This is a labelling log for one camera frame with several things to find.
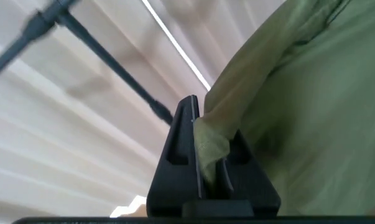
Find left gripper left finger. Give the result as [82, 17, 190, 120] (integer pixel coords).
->
[146, 95, 204, 218]

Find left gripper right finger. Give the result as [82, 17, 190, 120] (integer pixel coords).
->
[211, 129, 282, 218]

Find black clothes rack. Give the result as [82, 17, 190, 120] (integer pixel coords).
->
[0, 0, 175, 127]

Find beige curtain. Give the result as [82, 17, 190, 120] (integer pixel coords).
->
[0, 0, 287, 218]

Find green printed shirt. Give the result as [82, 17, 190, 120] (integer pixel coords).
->
[192, 0, 375, 217]

